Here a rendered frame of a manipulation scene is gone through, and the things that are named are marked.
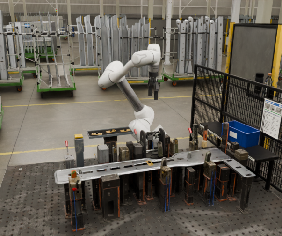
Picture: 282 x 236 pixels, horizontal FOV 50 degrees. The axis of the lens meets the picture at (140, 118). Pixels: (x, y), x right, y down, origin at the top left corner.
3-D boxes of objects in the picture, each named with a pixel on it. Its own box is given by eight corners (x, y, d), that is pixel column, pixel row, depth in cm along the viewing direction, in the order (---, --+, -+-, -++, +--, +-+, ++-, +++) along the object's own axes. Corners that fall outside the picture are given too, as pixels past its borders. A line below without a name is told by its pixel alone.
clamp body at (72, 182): (71, 234, 203) (68, 186, 191) (69, 221, 216) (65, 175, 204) (87, 231, 206) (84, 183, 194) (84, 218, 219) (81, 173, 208)
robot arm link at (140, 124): (138, 145, 305) (122, 132, 297) (143, 133, 317) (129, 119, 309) (148, 141, 294) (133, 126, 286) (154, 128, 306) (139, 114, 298)
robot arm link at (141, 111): (140, 130, 317) (146, 116, 331) (153, 129, 308) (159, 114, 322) (98, 72, 278) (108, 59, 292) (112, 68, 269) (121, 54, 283)
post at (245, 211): (244, 215, 224) (249, 180, 215) (235, 206, 234) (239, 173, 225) (251, 213, 226) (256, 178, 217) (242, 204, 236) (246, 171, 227)
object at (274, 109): (278, 141, 243) (284, 103, 233) (259, 131, 263) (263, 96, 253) (280, 140, 243) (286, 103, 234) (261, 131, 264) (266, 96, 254)
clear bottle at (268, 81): (265, 97, 261) (269, 74, 255) (261, 95, 267) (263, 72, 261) (272, 96, 263) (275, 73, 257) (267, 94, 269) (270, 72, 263)
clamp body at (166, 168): (161, 213, 225) (162, 171, 214) (155, 204, 236) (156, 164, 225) (172, 211, 227) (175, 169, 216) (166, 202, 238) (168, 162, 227)
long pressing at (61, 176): (55, 187, 204) (55, 185, 203) (54, 171, 224) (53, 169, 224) (232, 159, 246) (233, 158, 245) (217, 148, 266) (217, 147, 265)
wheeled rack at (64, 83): (76, 97, 814) (72, 28, 759) (37, 99, 789) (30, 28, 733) (72, 83, 989) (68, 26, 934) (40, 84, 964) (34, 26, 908)
